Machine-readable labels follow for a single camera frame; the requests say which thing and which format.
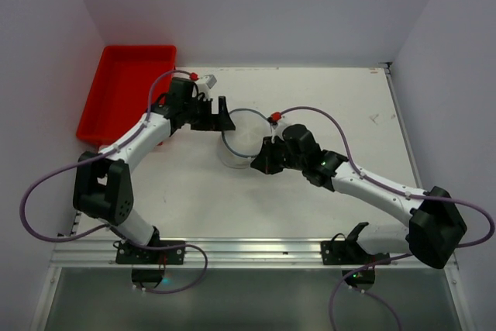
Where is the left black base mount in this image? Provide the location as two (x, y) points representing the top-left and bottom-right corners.
(112, 240), (185, 289)

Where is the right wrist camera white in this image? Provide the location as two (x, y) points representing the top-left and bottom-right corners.
(267, 112), (285, 143)

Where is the white mesh laundry bag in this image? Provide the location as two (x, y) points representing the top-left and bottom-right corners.
(217, 108), (272, 169)

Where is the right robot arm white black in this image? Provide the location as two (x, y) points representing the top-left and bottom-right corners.
(250, 124), (467, 269)

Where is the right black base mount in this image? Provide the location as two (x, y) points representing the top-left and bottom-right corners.
(320, 233), (390, 290)

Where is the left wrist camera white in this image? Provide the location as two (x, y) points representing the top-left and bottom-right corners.
(193, 74), (217, 101)

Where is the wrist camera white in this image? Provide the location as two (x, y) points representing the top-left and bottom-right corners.
(193, 74), (217, 101)
(267, 112), (285, 143)

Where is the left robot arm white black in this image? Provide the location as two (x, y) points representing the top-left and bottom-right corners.
(73, 74), (236, 250)

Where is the red plastic tray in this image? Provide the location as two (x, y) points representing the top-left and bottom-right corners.
(76, 45), (177, 147)

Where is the aluminium mounting rail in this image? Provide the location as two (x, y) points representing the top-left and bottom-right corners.
(49, 234), (460, 269)

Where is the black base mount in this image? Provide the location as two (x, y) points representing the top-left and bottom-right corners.
(112, 240), (185, 289)
(320, 233), (390, 290)

